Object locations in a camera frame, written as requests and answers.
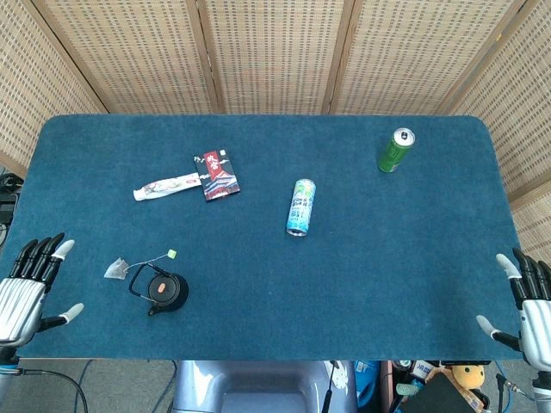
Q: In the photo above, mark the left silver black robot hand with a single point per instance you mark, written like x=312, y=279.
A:
x=19, y=301

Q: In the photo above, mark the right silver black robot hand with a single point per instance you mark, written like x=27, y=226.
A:
x=536, y=318

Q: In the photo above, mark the small black teapot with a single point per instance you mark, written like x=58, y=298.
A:
x=178, y=297

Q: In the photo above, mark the yellow plush toy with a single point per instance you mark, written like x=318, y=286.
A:
x=468, y=376

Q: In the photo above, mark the black electronic devices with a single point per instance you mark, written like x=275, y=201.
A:
x=8, y=202

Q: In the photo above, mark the tea bag with green tag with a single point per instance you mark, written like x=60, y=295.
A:
x=116, y=269

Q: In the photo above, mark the black flat case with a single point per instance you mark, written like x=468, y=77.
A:
x=439, y=398

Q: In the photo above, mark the blue printed package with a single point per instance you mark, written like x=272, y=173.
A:
x=367, y=380

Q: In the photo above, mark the white toothpaste tube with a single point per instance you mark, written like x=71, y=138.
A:
x=159, y=187

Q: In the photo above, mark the green drink can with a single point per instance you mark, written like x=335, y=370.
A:
x=394, y=152

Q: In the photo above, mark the black red printed box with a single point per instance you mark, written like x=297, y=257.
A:
x=217, y=176

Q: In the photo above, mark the grey robot torso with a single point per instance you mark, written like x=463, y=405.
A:
x=258, y=387

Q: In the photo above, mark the blue table cloth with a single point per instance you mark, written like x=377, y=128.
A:
x=275, y=279

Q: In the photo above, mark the light blue drink can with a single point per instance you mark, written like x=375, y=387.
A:
x=301, y=206

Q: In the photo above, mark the woven wooden folding screen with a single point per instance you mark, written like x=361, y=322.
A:
x=275, y=51

